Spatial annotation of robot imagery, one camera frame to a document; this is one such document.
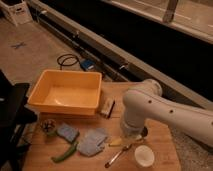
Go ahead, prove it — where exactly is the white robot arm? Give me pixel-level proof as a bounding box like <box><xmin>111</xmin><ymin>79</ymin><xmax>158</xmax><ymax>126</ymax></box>
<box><xmin>120</xmin><ymin>79</ymin><xmax>213</xmax><ymax>147</ymax></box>

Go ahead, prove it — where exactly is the black stand at left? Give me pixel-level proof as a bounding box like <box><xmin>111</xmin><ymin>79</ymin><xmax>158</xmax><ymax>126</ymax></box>
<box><xmin>0</xmin><ymin>69</ymin><xmax>37</xmax><ymax>171</ymax></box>

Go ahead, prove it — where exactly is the blue device on floor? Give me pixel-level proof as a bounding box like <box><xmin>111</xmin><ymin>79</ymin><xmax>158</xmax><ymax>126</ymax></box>
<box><xmin>80</xmin><ymin>59</ymin><xmax>94</xmax><ymax>71</ymax></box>

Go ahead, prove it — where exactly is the yellow banana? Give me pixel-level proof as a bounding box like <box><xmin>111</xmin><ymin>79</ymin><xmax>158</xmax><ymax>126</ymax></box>
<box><xmin>109</xmin><ymin>138</ymin><xmax>123</xmax><ymax>147</ymax></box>

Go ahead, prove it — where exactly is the light blue cloth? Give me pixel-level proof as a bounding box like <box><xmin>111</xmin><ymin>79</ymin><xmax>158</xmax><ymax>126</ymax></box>
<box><xmin>77</xmin><ymin>128</ymin><xmax>108</xmax><ymax>157</ymax></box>

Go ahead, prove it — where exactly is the white cardboard box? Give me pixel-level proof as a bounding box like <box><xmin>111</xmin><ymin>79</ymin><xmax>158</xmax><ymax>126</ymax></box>
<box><xmin>0</xmin><ymin>0</ymin><xmax>32</xmax><ymax>26</ymax></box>

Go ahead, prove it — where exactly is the black and tan block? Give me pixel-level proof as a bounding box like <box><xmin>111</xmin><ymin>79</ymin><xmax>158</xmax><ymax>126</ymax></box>
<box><xmin>100</xmin><ymin>98</ymin><xmax>115</xmax><ymax>118</ymax></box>

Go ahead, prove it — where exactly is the blue sponge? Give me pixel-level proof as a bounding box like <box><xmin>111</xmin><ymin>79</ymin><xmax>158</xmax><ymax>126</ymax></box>
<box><xmin>56</xmin><ymin>123</ymin><xmax>79</xmax><ymax>143</ymax></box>

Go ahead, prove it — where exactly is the black coiled cable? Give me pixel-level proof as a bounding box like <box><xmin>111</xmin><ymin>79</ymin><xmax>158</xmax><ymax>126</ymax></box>
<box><xmin>56</xmin><ymin>53</ymin><xmax>81</xmax><ymax>71</ymax></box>

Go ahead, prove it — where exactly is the green cucumber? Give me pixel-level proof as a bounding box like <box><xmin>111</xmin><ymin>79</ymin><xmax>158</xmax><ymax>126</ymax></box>
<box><xmin>51</xmin><ymin>142</ymin><xmax>78</xmax><ymax>163</ymax></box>

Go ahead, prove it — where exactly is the metal cup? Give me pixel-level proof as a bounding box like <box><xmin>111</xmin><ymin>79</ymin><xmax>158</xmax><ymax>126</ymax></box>
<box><xmin>141</xmin><ymin>126</ymin><xmax>148</xmax><ymax>138</ymax></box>

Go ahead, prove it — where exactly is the white paper cup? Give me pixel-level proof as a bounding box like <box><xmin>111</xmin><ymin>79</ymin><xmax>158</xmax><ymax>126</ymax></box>
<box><xmin>134</xmin><ymin>145</ymin><xmax>155</xmax><ymax>167</ymax></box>

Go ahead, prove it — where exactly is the metal spoon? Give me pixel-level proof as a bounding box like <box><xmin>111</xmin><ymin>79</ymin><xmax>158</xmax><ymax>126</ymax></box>
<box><xmin>104</xmin><ymin>144</ymin><xmax>132</xmax><ymax>168</ymax></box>

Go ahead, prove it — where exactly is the yellow plastic bin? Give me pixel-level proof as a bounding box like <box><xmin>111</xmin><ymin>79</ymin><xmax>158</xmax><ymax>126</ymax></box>
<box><xmin>28</xmin><ymin>70</ymin><xmax>102</xmax><ymax>116</ymax></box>

